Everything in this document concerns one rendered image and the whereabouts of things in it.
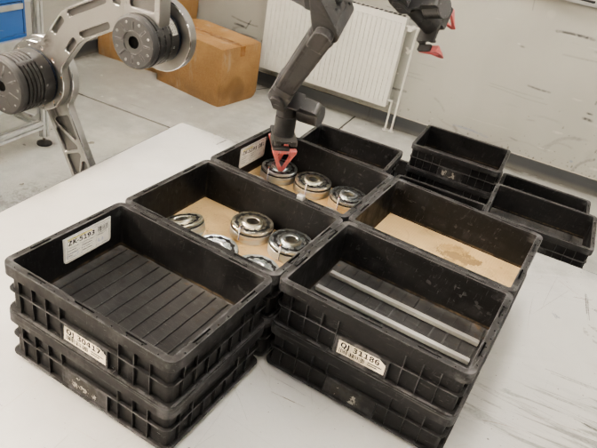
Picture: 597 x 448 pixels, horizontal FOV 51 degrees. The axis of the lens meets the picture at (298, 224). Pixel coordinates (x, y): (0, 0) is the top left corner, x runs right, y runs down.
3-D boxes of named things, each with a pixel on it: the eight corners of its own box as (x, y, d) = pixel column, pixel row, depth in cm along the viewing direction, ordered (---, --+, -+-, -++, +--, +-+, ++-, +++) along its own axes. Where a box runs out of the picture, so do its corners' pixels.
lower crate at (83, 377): (10, 354, 123) (4, 308, 116) (120, 284, 146) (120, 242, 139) (165, 460, 108) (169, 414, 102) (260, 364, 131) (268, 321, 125)
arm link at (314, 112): (283, 69, 158) (268, 96, 156) (323, 82, 155) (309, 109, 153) (291, 96, 169) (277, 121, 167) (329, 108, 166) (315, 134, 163)
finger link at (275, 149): (290, 163, 177) (294, 133, 172) (293, 175, 171) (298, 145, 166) (266, 162, 175) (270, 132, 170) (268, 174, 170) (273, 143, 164)
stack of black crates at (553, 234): (448, 305, 253) (482, 212, 230) (464, 270, 277) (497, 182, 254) (546, 345, 242) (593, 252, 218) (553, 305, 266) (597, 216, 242)
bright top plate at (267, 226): (222, 224, 146) (222, 221, 146) (247, 208, 154) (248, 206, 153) (257, 241, 142) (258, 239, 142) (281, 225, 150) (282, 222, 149)
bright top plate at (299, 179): (289, 182, 168) (289, 180, 168) (303, 169, 177) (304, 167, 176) (322, 195, 166) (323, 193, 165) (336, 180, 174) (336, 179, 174)
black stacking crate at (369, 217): (337, 260, 149) (346, 220, 143) (386, 214, 172) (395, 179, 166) (496, 336, 135) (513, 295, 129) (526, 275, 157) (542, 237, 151)
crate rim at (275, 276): (121, 209, 135) (121, 200, 134) (206, 166, 158) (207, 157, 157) (274, 288, 121) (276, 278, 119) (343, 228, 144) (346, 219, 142)
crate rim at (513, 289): (344, 228, 144) (346, 219, 142) (394, 184, 167) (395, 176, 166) (512, 302, 129) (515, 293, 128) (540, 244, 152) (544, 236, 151)
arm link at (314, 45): (335, -16, 121) (312, 27, 118) (360, 0, 122) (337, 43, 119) (279, 72, 162) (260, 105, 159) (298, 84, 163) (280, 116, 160)
